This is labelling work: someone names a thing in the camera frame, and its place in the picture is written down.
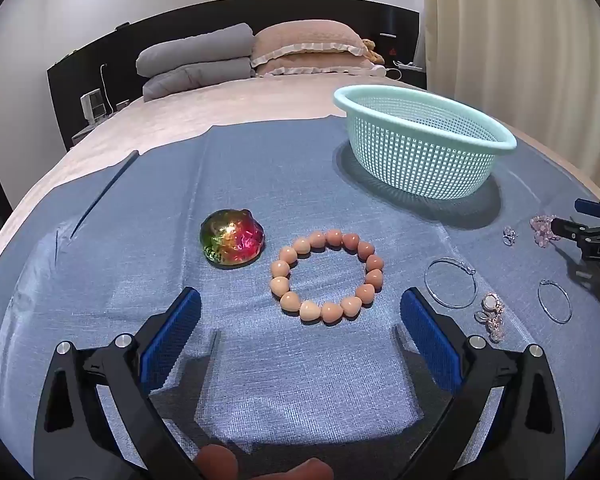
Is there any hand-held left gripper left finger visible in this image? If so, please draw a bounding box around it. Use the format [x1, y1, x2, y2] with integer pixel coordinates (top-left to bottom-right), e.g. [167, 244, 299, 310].
[32, 287, 203, 480]

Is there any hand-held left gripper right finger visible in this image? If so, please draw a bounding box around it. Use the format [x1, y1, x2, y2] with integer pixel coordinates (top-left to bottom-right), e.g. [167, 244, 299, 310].
[400, 287, 568, 480]

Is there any large silver hoop earring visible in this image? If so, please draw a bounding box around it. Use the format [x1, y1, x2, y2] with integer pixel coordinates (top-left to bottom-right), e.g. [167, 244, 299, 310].
[538, 280, 573, 324]
[424, 257, 477, 309]

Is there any pink crystal bead bracelet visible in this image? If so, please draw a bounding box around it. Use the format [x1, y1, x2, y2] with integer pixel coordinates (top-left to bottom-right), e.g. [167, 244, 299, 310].
[530, 214, 561, 247]

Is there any gold pink chain jewelry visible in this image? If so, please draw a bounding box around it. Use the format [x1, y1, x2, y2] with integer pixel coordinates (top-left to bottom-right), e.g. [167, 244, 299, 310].
[474, 292, 506, 345]

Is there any peach bead bracelet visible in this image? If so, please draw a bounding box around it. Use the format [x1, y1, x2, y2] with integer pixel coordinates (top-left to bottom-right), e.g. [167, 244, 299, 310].
[270, 229, 385, 324]

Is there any mint green plastic basket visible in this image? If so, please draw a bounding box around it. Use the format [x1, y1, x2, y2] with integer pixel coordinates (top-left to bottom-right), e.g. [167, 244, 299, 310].
[333, 85, 517, 198]

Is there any person's left hand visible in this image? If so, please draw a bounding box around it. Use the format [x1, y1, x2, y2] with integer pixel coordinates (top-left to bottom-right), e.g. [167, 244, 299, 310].
[194, 445, 336, 480]

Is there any blue cloth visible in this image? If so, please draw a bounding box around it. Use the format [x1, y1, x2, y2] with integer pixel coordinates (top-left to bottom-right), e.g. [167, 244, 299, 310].
[0, 115, 600, 480]

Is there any iridescent rainbow cat ornament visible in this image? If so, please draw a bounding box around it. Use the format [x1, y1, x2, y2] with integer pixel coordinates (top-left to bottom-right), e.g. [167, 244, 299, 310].
[200, 208, 267, 269]

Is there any cream curtain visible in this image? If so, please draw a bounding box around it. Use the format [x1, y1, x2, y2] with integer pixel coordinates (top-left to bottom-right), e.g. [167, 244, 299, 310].
[422, 0, 600, 196]

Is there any dark bedside table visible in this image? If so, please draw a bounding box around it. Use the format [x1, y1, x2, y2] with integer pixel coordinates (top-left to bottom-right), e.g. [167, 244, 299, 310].
[380, 10, 428, 90]

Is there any bed with pink cover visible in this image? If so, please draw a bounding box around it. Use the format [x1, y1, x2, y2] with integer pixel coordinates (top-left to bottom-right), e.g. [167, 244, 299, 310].
[10, 71, 600, 211]

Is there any white bedside device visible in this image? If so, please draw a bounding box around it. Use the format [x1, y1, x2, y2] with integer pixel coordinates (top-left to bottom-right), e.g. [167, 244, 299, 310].
[80, 88, 106, 123]

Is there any grey pillow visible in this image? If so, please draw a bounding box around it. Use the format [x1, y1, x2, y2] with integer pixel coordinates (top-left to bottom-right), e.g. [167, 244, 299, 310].
[136, 23, 256, 77]
[142, 57, 253, 102]

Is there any brown plush toy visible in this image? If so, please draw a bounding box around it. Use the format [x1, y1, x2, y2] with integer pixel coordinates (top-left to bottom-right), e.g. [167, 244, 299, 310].
[362, 39, 386, 66]

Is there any pink ruffled pillow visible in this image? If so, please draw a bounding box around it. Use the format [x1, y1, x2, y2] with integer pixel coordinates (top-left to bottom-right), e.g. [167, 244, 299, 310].
[252, 22, 370, 68]
[255, 54, 386, 79]

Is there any black headboard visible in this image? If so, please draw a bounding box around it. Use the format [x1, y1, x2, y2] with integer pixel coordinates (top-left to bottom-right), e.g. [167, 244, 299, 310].
[46, 0, 426, 153]

